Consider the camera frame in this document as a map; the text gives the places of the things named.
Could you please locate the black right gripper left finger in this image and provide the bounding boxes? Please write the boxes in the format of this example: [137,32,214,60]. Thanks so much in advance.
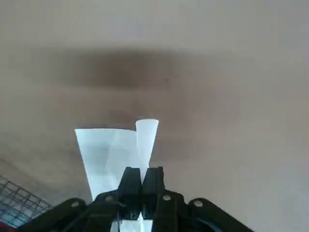
[11,166,142,232]

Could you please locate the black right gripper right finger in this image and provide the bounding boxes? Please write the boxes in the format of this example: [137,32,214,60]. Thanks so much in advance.
[141,166,254,232]

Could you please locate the white tissue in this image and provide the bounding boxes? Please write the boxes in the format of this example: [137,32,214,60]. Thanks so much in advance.
[74,118,160,232]

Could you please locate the black wire shelf rack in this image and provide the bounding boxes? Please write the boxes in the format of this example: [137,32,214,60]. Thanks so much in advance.
[0,174,54,230]

